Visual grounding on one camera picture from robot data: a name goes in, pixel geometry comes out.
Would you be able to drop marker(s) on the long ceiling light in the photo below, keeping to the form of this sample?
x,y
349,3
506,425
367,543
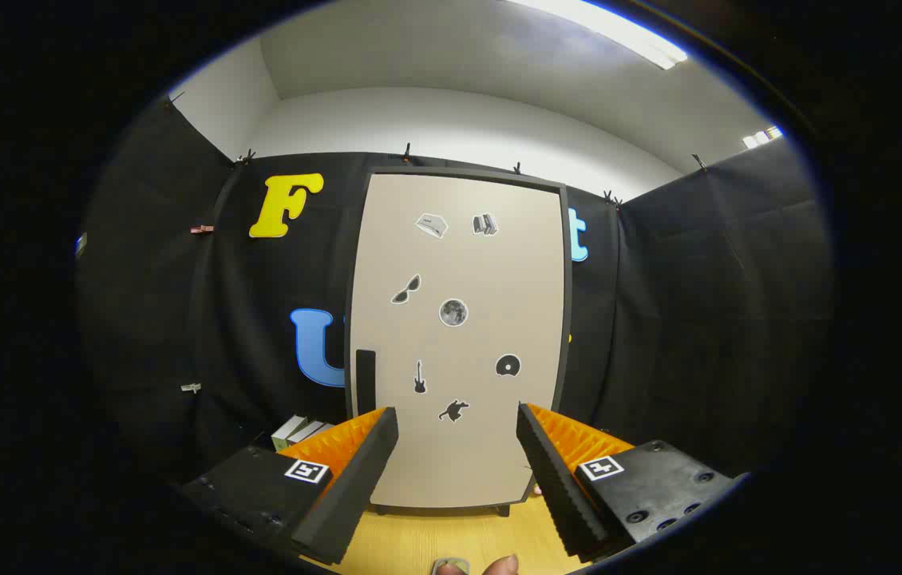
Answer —
x,y
603,28

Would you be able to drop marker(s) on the black backdrop cloth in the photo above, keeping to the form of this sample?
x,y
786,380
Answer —
x,y
698,319

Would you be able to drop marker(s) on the olive green and grey object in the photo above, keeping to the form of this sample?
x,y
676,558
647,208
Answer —
x,y
451,567

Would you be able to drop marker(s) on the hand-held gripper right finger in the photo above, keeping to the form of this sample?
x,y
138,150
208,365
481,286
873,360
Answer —
x,y
559,487

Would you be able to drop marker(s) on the dark grey cabinet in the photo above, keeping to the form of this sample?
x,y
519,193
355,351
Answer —
x,y
566,263

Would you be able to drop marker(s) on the dark olive book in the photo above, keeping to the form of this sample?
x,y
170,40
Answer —
x,y
304,432

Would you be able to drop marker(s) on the small ceiling light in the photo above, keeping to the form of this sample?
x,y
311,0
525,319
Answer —
x,y
762,137

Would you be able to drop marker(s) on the green book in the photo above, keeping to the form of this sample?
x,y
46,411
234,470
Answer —
x,y
285,433

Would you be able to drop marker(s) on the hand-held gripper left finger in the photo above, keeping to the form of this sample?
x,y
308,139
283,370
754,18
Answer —
x,y
355,487

